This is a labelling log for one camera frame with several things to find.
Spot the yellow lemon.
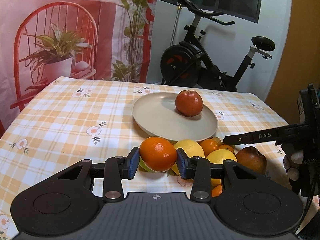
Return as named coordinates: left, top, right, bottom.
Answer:
left=171, top=139, right=206, bottom=176
left=206, top=149, right=237, bottom=164

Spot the green apple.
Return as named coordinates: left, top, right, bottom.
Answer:
left=139, top=158, right=154, bottom=172

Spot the small mandarin orange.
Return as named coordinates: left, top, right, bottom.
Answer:
left=200, top=139, right=220, bottom=158

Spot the large orange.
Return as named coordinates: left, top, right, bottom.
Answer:
left=139, top=137, right=177, bottom=172

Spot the dark red apple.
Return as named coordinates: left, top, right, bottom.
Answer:
left=235, top=146, right=267, bottom=175

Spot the gloved hand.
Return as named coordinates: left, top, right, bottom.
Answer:
left=281, top=144, right=304, bottom=194

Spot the plaid floral tablecloth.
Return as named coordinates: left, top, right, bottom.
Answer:
left=1, top=77, right=290, bottom=239

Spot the beige round plate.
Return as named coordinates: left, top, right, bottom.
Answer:
left=132, top=92, right=218, bottom=142

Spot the black exercise bike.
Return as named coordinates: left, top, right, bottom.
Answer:
left=160, top=0, right=276, bottom=92

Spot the pink printed backdrop curtain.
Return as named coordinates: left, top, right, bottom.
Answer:
left=1, top=0, right=157, bottom=132

